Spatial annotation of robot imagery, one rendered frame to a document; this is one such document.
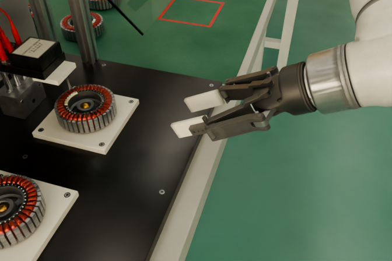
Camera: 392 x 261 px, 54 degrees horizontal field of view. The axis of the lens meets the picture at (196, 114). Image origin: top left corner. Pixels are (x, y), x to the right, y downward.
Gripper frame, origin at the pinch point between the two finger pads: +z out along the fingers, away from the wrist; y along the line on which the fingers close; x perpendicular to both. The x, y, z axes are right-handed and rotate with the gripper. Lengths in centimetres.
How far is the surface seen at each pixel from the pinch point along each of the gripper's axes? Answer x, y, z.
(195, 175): -9.0, -5.3, 3.4
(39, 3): 26.0, 17.4, 32.0
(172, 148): -4.5, -2.4, 6.8
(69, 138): 5.7, -6.8, 22.2
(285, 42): -58, 136, 25
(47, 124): 8.7, -4.6, 27.3
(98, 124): 4.9, -3.3, 17.4
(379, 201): -101, 63, -7
